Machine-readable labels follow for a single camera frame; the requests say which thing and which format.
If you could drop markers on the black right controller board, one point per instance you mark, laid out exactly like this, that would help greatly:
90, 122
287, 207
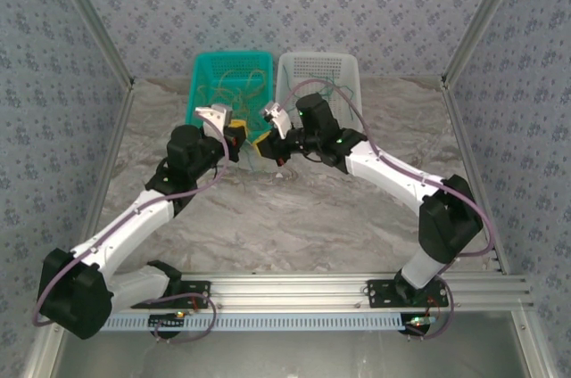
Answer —
417, 326

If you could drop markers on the black controller board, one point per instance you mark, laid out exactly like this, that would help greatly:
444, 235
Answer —
167, 324
417, 326

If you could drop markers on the black left controller board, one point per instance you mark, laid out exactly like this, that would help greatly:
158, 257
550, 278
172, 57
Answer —
167, 324

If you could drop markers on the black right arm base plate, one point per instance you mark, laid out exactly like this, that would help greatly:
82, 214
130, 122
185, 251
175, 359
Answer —
381, 293

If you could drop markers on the white plastic basket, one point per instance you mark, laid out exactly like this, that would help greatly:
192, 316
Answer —
278, 88

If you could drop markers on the aluminium frame post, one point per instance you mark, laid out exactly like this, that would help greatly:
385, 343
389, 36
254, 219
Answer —
93, 17
484, 17

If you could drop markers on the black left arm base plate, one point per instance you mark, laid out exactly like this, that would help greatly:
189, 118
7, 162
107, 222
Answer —
196, 295

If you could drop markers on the aluminium right table rail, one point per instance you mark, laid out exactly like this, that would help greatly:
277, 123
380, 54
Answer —
464, 137

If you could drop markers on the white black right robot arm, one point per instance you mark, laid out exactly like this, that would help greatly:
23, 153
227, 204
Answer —
388, 177

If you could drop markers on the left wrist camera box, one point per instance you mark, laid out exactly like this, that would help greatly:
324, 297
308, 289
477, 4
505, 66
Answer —
214, 115

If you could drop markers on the aluminium left table rail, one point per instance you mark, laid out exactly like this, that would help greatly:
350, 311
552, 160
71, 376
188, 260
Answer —
117, 128

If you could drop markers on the aluminium right frame post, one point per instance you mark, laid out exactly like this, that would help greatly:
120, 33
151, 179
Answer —
484, 17

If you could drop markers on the aluminium left frame post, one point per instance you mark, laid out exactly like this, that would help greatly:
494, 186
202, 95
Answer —
93, 17

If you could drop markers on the aluminium table rail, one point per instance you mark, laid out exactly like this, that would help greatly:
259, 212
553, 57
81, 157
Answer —
117, 128
464, 137

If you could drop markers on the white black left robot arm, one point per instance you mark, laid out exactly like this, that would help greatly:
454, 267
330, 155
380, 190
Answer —
129, 226

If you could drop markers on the grey metal lower panel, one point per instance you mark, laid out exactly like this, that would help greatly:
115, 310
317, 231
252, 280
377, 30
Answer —
290, 355

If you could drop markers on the teal plastic basket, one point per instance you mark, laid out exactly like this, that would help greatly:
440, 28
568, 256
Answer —
196, 84

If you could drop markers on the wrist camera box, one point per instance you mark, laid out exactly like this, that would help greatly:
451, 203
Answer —
214, 115
276, 117

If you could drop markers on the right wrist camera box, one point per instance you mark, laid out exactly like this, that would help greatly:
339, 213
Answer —
276, 117

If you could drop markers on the aluminium mounting rail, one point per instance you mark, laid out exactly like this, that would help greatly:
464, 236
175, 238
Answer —
290, 291

